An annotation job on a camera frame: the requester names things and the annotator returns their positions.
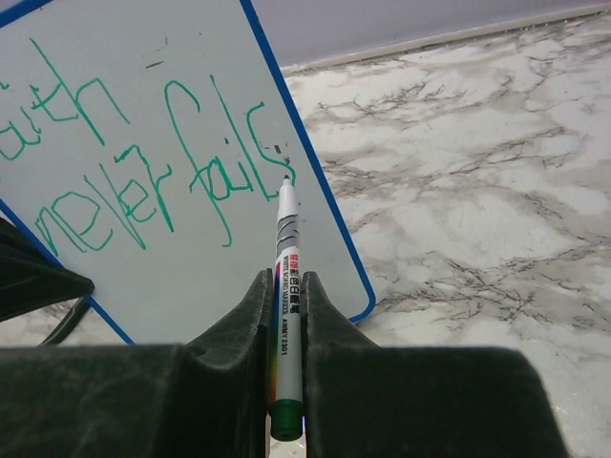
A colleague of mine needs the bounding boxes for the green whiteboard marker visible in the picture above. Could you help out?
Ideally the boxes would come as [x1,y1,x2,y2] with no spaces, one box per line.
[268,176,304,442]

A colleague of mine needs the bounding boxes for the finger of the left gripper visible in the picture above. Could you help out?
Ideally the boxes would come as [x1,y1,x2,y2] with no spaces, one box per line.
[0,219,95,321]

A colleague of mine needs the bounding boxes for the black handled pliers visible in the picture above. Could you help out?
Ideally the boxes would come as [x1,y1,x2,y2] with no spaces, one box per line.
[40,297,91,346]

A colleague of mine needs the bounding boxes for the blue framed whiteboard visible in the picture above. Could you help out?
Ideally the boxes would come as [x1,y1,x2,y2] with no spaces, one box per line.
[1,1,376,344]

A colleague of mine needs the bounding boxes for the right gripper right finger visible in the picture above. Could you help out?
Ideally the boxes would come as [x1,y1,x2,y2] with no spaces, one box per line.
[302,272,568,457]

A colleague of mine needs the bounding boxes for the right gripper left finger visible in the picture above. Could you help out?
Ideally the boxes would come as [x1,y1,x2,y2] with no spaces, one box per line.
[1,270,273,457]

